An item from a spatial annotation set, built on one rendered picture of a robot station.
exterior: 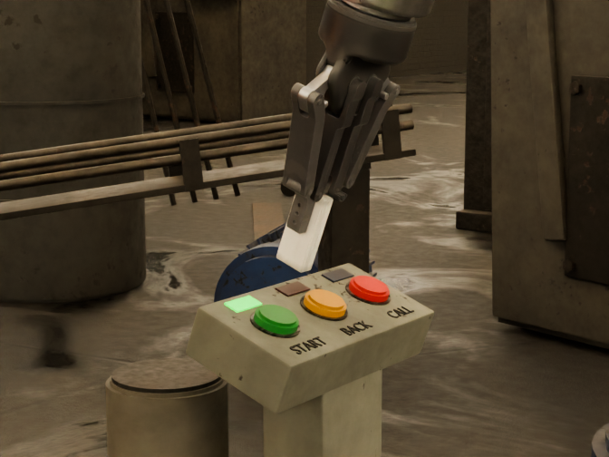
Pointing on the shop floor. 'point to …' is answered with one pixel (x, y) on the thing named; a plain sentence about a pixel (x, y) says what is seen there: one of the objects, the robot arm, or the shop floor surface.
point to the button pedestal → (313, 364)
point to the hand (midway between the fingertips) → (304, 228)
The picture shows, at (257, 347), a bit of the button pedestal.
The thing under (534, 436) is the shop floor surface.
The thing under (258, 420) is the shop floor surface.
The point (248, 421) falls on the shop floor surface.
